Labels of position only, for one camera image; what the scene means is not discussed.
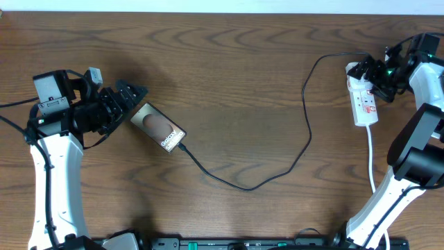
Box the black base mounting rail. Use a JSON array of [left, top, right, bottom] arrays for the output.
[[93, 231, 409, 250]]

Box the white USB charger plug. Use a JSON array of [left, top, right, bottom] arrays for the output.
[[345, 62, 372, 90]]

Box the black USB charging cable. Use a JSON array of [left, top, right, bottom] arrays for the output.
[[177, 51, 375, 192]]

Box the white power strip cord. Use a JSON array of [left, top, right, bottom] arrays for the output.
[[365, 125, 391, 250]]

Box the white power strip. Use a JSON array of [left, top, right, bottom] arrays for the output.
[[347, 76, 378, 127]]

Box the black left camera cable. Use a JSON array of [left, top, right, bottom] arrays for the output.
[[0, 96, 60, 250]]

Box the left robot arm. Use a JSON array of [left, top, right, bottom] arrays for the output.
[[25, 67, 148, 249]]

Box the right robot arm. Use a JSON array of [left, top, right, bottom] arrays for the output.
[[332, 33, 443, 249]]

